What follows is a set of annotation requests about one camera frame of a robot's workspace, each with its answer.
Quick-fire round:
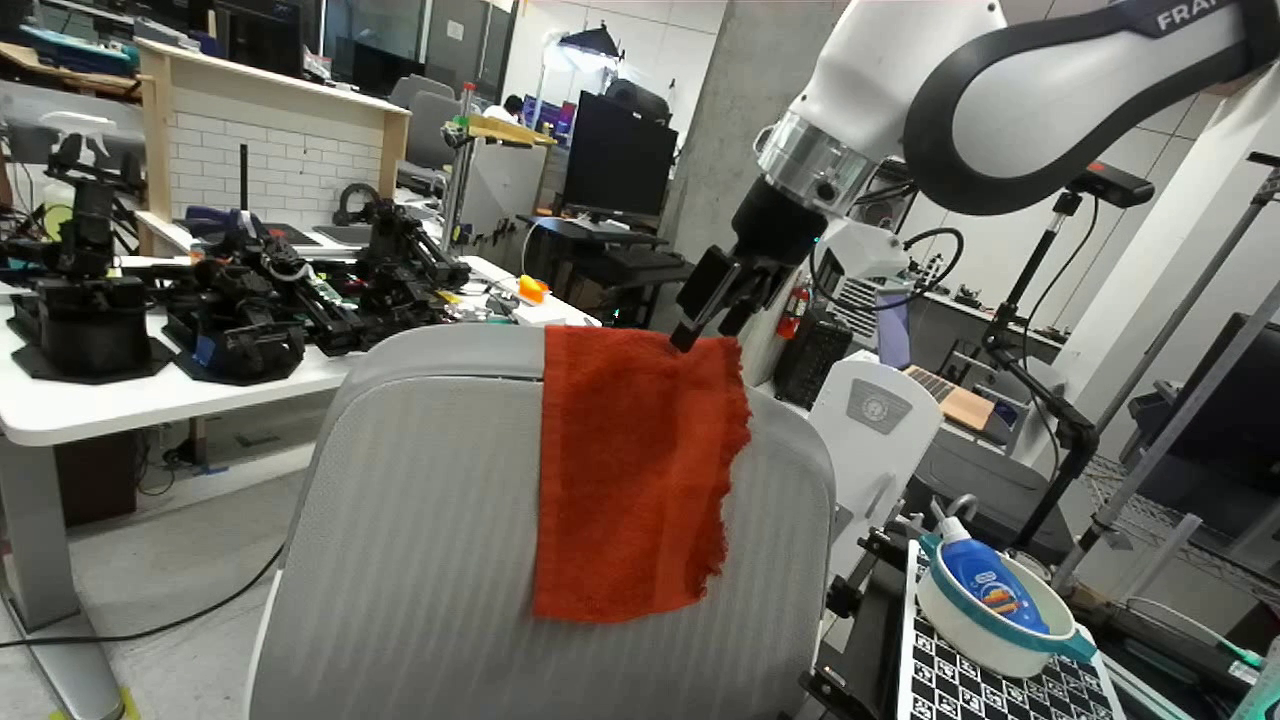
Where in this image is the white work table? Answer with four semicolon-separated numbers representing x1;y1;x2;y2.
0;223;604;636

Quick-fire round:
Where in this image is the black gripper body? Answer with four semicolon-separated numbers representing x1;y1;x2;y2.
677;178;826;318

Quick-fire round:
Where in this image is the checkered calibration board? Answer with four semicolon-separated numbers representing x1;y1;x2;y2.
890;542;1125;720

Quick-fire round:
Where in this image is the orange-red towel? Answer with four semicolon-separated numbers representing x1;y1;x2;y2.
533;328;751;622

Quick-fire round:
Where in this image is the white brick pattern board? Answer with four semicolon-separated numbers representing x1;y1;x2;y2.
134;38;409;255

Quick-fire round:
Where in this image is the black computer monitor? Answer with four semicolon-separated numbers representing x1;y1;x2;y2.
565;90;677;214

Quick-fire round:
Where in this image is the black camera rig on table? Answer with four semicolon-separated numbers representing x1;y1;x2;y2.
6;131;168;382

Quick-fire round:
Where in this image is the blue white bottle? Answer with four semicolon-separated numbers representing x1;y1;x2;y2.
941;517;1045;630

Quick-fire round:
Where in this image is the grey chair near camera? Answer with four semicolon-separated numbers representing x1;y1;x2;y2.
248;322;834;720

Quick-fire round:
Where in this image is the black camera tripod stand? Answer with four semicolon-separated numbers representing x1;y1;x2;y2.
984;158;1157;550

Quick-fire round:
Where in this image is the white mesh-back chair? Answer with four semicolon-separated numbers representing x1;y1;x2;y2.
807;350;942;575

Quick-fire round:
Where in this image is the black device on table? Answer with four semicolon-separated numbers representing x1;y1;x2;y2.
333;194;469;344

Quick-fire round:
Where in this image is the white teal bowl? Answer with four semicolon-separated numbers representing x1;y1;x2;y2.
920;540;1096;678

